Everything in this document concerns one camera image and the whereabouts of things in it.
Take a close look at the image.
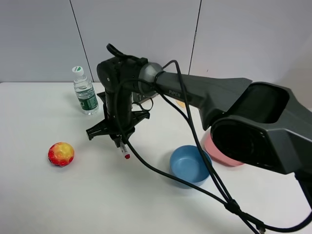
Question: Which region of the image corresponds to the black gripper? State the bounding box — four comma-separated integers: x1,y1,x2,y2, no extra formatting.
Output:
86,92,150,148

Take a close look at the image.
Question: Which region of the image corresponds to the red white marker pen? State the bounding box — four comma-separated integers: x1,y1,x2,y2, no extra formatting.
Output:
120,142,130,159

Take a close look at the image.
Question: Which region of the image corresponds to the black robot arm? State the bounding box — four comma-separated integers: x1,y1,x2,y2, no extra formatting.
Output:
86,56,312,201

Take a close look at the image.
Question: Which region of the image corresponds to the brown cardboard box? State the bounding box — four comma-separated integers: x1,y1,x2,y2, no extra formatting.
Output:
132,92,149,103

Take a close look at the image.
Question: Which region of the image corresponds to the red yellow bumpy ball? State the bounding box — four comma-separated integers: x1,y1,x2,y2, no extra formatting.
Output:
48,142,75,167

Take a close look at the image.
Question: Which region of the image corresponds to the clear plastic water bottle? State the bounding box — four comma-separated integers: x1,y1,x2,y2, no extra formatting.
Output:
72,66,99,115

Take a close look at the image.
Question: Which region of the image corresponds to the blue bowl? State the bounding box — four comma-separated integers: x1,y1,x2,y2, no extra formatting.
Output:
169,145,210,187

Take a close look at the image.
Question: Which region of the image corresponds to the pink square plate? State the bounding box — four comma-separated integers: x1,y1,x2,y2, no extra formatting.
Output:
204,132,244,167

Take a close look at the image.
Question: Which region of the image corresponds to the yellow spatula orange handle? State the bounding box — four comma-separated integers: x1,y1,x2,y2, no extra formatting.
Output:
176,101,186,108

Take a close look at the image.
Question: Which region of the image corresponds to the black cable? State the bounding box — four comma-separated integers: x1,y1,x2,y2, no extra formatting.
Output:
106,43,312,234

